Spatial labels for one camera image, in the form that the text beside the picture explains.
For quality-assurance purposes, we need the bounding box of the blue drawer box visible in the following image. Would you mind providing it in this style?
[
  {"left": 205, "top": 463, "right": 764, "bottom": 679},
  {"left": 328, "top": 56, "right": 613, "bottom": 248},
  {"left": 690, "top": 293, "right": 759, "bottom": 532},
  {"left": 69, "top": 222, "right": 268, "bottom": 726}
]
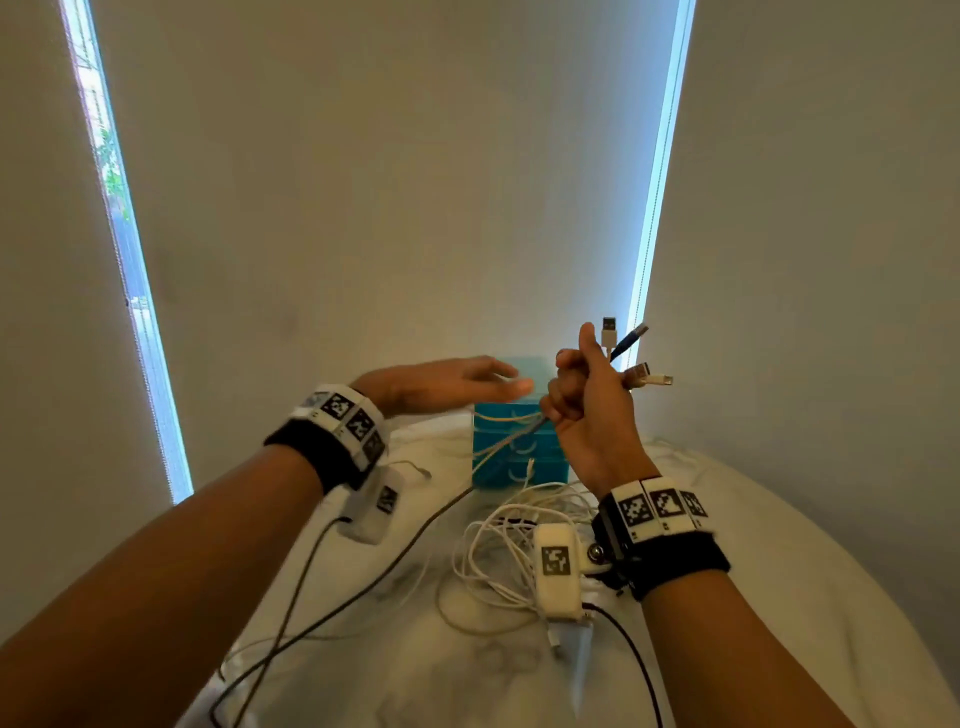
[{"left": 471, "top": 356, "right": 572, "bottom": 492}]

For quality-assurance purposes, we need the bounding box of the black wristband with markers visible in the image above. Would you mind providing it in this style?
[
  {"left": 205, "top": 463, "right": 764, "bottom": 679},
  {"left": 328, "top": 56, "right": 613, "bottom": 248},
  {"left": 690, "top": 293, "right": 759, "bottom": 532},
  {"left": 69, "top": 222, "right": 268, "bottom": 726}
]
[
  {"left": 263, "top": 384, "right": 390, "bottom": 495},
  {"left": 590, "top": 476, "right": 732, "bottom": 603}
]

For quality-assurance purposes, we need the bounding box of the window strip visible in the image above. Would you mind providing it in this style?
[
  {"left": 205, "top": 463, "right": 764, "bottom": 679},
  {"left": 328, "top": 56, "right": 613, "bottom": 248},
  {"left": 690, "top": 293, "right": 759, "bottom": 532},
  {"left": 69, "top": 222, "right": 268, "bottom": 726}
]
[
  {"left": 58, "top": 0, "right": 195, "bottom": 506},
  {"left": 624, "top": 0, "right": 698, "bottom": 370}
]

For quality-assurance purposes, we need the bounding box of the black right camera cable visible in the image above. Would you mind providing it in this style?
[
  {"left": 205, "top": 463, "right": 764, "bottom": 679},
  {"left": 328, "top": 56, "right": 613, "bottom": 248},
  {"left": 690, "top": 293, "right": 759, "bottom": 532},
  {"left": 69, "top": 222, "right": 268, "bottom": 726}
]
[{"left": 582, "top": 602, "right": 666, "bottom": 728}]

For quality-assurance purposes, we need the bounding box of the person's right forearm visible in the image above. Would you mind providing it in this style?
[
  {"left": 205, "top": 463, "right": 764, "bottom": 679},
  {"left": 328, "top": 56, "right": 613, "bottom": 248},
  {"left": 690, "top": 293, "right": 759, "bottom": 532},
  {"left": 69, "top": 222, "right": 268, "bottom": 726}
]
[{"left": 641, "top": 570, "right": 858, "bottom": 728}]

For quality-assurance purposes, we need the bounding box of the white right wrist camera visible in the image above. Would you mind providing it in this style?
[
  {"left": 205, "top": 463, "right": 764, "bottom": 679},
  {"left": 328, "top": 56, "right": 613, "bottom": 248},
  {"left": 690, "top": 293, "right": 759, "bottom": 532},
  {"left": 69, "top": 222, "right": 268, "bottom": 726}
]
[{"left": 531, "top": 522, "right": 587, "bottom": 623}]

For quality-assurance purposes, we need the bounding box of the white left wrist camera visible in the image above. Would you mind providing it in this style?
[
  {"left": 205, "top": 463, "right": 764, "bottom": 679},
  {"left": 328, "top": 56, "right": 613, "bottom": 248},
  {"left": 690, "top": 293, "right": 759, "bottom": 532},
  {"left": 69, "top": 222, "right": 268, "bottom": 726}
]
[{"left": 336, "top": 465, "right": 407, "bottom": 546}]

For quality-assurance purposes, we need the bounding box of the person's left hand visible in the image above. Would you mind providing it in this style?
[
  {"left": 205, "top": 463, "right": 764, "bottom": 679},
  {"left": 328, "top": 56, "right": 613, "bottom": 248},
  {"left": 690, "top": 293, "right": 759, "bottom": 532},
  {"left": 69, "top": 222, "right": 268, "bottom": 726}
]
[{"left": 350, "top": 356, "right": 535, "bottom": 419}]

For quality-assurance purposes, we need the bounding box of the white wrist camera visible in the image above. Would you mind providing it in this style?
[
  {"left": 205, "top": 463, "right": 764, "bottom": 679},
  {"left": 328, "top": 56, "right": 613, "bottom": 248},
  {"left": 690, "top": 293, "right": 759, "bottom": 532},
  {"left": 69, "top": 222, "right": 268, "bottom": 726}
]
[
  {"left": 336, "top": 465, "right": 407, "bottom": 546},
  {"left": 531, "top": 522, "right": 587, "bottom": 623}
]

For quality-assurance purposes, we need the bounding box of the black right wristband with markers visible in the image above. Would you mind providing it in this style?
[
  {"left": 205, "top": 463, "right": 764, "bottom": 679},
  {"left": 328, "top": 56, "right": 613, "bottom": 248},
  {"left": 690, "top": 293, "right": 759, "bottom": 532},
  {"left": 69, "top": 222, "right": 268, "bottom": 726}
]
[{"left": 590, "top": 476, "right": 732, "bottom": 603}]

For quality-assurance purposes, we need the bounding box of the black left camera cable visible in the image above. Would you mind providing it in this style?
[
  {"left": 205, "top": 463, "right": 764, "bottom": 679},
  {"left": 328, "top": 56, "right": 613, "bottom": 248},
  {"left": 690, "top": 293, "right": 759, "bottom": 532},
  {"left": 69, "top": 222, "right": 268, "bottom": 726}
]
[{"left": 231, "top": 514, "right": 354, "bottom": 728}]

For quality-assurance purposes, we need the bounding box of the person's left forearm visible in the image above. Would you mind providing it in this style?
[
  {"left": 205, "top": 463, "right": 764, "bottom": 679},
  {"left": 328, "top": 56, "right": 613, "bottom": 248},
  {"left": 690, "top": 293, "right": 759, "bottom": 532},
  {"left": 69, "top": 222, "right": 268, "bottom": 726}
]
[{"left": 0, "top": 444, "right": 325, "bottom": 728}]

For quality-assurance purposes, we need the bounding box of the black left wristband with markers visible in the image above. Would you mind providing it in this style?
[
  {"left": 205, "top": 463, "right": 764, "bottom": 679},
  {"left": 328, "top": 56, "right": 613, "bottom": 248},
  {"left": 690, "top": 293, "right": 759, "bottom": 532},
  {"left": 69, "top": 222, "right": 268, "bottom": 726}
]
[{"left": 263, "top": 384, "right": 390, "bottom": 495}]

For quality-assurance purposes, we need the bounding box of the black cable with plug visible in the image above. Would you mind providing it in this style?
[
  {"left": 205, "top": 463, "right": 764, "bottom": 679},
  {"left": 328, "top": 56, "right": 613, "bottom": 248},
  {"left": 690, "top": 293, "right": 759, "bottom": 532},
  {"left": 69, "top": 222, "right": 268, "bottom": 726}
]
[{"left": 208, "top": 323, "right": 651, "bottom": 728}]

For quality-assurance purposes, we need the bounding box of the person's right hand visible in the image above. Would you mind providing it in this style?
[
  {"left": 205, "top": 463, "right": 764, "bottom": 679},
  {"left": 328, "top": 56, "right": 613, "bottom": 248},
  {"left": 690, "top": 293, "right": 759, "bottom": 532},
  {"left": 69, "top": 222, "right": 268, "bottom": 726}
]
[{"left": 539, "top": 322, "right": 662, "bottom": 501}]

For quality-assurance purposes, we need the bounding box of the black camera cable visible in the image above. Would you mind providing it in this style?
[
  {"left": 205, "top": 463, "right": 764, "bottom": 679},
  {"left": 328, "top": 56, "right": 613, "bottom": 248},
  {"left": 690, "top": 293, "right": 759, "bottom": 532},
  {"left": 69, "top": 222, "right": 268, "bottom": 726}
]
[
  {"left": 231, "top": 514, "right": 354, "bottom": 728},
  {"left": 582, "top": 602, "right": 666, "bottom": 728}
]

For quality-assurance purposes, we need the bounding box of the white roller blind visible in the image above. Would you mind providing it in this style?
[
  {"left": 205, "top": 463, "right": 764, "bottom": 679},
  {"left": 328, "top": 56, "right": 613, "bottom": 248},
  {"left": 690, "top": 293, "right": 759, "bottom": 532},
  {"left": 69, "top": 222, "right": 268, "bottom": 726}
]
[{"left": 88, "top": 0, "right": 681, "bottom": 490}]

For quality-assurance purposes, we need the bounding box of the tangle of white cables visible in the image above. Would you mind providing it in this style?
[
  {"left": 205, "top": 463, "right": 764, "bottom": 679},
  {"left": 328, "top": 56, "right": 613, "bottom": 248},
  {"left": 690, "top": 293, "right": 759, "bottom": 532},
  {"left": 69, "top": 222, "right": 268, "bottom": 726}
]
[{"left": 433, "top": 408, "right": 603, "bottom": 654}]

